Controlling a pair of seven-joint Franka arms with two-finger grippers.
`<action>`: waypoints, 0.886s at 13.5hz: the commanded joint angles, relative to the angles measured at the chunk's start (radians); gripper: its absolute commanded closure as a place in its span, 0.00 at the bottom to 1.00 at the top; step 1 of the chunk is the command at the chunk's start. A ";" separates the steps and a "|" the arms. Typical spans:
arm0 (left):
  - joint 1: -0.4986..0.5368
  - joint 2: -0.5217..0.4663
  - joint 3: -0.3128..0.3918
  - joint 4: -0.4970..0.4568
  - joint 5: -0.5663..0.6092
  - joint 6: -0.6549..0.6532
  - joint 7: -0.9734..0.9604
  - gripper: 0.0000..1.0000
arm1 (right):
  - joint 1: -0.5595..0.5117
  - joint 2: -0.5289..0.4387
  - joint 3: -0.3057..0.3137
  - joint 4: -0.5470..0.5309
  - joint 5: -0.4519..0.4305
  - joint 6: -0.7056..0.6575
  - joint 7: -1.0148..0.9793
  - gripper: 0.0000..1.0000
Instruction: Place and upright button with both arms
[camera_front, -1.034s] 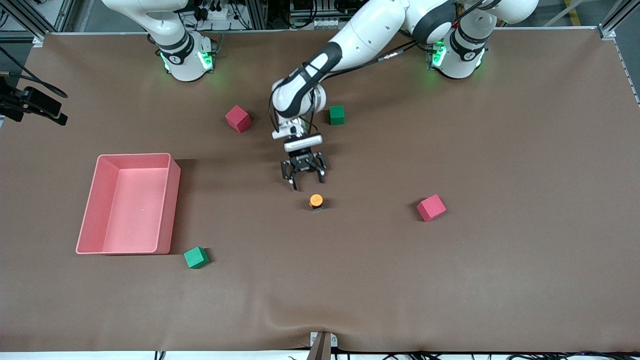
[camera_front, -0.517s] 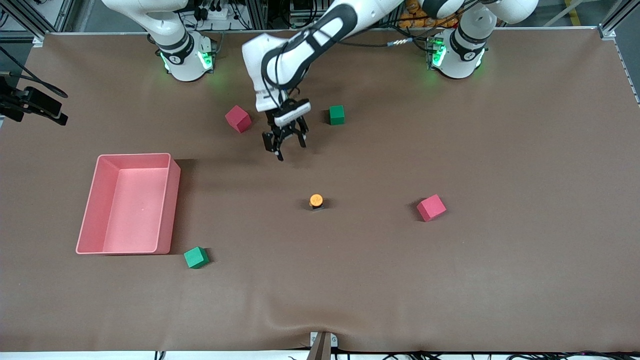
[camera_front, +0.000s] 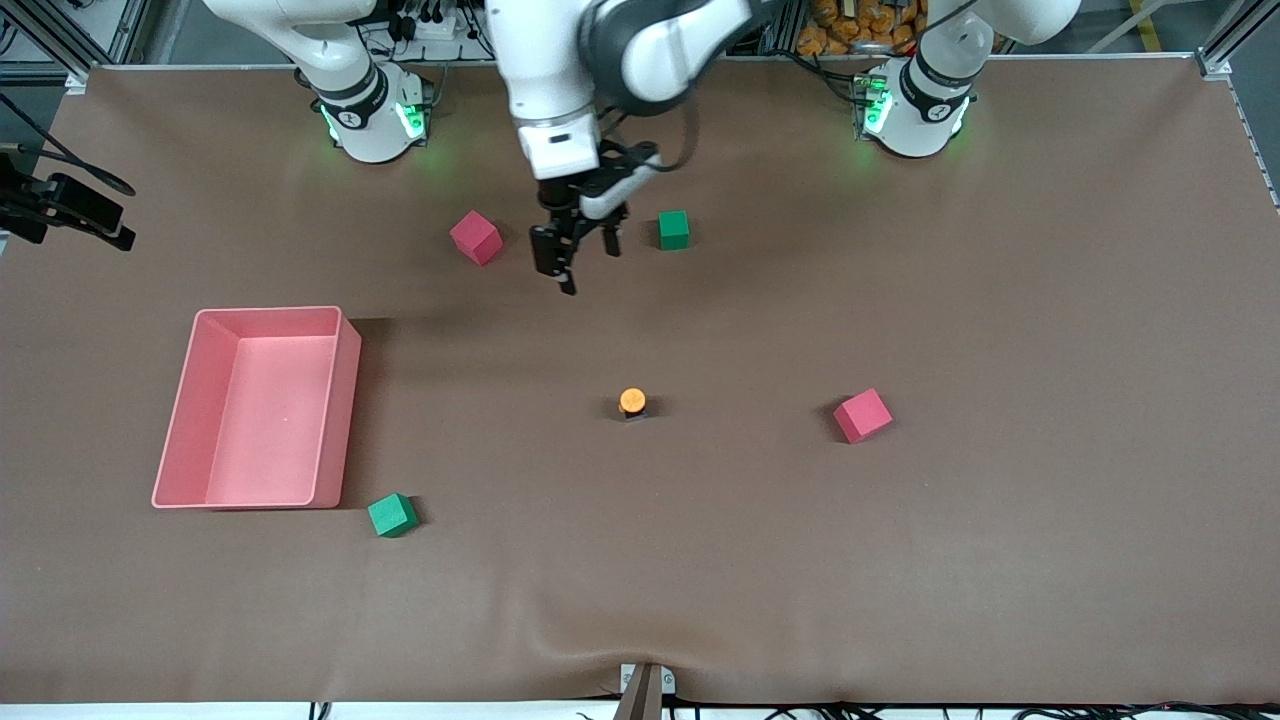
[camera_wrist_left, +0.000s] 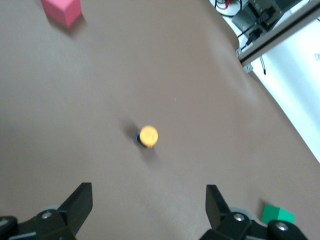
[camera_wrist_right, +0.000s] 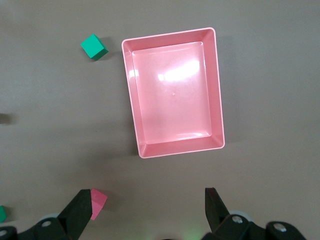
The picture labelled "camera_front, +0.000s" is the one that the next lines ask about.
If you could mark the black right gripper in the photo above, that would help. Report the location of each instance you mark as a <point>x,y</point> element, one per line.
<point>35,203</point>

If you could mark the pink plastic tray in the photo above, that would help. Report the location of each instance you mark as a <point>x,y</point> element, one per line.
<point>250,420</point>

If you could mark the metal table edge bracket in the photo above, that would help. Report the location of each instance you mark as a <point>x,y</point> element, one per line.
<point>645,690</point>

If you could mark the white socket strip with plugs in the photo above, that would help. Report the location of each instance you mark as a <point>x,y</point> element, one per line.
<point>430,22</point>

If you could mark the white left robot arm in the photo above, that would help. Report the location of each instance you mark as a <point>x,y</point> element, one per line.
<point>545,70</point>

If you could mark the orange lumpy items pile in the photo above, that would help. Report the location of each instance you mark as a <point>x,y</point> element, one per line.
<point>850,30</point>

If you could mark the green cube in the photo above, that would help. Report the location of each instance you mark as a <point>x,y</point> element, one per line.
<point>392,516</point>
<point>673,230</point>

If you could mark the brown table mat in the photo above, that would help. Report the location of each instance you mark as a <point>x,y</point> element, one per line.
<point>700,560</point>

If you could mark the aluminium frame profile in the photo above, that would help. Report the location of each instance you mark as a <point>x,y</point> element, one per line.
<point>50,35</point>
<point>1215,60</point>

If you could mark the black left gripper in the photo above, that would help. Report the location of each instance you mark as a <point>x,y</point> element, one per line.
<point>563,203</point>

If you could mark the pink cube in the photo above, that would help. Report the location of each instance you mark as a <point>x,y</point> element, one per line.
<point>476,238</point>
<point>862,416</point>

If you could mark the orange cap push button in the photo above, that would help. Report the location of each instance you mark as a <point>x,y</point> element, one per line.
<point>632,401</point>

